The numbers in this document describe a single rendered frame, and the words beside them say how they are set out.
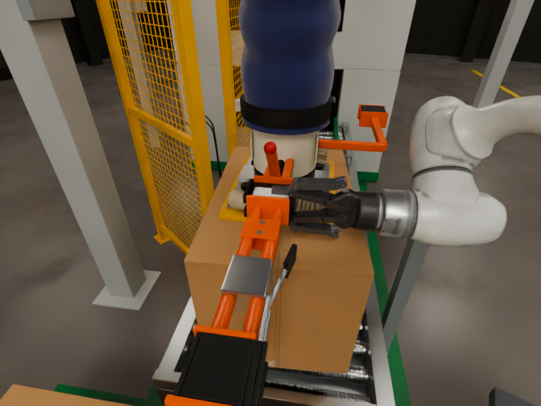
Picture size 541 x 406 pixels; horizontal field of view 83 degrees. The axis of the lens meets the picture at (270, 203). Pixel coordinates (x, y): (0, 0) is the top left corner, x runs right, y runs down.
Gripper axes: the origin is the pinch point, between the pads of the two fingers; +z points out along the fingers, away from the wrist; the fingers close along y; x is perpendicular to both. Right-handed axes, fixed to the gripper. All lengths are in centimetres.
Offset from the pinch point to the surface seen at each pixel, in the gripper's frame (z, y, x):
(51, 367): 113, 120, 14
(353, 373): -26, 66, 4
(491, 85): -164, 36, 272
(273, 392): -2, 59, -8
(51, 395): 65, 66, -16
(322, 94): -8.4, -15.9, 20.0
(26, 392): 73, 66, -16
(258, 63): 5.3, -22.2, 18.1
